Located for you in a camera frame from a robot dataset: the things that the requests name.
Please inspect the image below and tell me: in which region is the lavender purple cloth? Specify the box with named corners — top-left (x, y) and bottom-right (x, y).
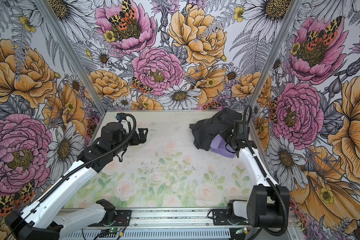
top-left (210, 134), bottom-right (236, 158)

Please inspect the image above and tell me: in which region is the dark grey cloth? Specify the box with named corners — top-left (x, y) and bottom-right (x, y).
top-left (190, 109), bottom-right (243, 151)

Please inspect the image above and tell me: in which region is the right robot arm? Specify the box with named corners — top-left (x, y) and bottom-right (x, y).
top-left (220, 120), bottom-right (290, 236)

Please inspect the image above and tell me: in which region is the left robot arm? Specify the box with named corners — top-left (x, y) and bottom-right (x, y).
top-left (5, 119), bottom-right (149, 240)

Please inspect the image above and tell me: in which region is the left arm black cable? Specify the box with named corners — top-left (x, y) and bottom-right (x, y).
top-left (35, 112), bottom-right (138, 205)

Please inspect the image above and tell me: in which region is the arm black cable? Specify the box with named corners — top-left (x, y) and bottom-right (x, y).
top-left (35, 112), bottom-right (138, 205)
top-left (242, 104), bottom-right (290, 237)

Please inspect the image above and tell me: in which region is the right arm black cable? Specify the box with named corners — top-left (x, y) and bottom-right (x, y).
top-left (242, 104), bottom-right (290, 237)

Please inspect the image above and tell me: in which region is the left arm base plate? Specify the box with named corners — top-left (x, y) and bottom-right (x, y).
top-left (89, 209), bottom-right (132, 227)

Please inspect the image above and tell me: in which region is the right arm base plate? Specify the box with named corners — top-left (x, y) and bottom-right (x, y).
top-left (207, 209), bottom-right (249, 226)

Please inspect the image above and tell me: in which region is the aluminium front rail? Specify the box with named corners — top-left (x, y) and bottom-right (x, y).
top-left (41, 206), bottom-right (301, 229)

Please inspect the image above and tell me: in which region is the white vented cable duct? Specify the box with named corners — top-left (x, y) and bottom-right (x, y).
top-left (64, 228), bottom-right (231, 240)

